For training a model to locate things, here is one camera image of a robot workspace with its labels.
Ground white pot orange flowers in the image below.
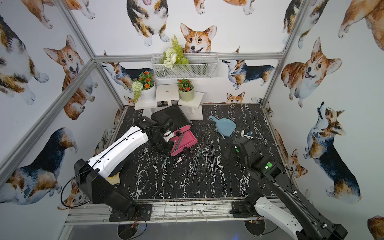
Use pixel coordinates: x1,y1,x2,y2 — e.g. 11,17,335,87
132,71,156,104

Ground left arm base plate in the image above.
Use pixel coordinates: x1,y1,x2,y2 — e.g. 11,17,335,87
109,204,153,222

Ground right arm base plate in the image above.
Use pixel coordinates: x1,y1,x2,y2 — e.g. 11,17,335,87
230,201,260,219

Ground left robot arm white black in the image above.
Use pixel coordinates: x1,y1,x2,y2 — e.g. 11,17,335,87
74,117,182,216

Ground green white artificial fern flowers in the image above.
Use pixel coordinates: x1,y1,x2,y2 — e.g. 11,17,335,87
161,35,189,69

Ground white wire basket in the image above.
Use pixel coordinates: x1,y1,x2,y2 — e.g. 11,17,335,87
151,53,219,80

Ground white stepped display stand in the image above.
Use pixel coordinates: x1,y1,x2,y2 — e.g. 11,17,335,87
135,85,204,121

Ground yellow cloth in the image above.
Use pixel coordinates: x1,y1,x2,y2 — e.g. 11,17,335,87
106,172,121,185

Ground black drawer cabinet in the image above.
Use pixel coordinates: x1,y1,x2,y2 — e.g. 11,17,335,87
151,105,192,130

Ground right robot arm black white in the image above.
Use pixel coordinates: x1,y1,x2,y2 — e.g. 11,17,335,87
224,137,348,240

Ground dark pencil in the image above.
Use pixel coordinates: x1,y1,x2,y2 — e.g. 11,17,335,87
173,135,183,152

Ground green pot red flowers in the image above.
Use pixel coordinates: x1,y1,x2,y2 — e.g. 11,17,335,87
178,79,195,102

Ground teal plastic dustpan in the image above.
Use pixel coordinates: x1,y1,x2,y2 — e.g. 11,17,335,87
209,116,237,137

